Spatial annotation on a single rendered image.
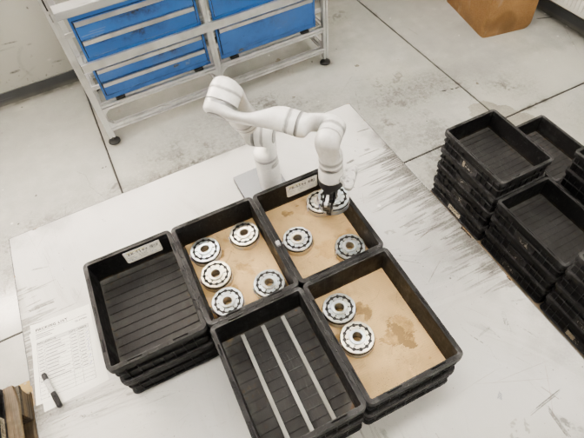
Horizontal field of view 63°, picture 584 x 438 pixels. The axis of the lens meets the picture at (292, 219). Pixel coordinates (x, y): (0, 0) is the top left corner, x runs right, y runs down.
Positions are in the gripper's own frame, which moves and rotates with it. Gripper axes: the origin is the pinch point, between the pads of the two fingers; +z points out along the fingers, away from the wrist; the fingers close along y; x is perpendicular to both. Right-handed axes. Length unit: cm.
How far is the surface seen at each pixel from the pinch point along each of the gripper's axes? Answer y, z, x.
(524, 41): -264, 101, 83
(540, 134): -132, 73, 86
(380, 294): 18.4, 16.7, 20.6
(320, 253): 8.3, 16.8, -1.8
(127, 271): 32, 17, -64
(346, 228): -4.1, 16.8, 4.3
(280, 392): 56, 17, -1
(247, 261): 17.6, 16.8, -25.2
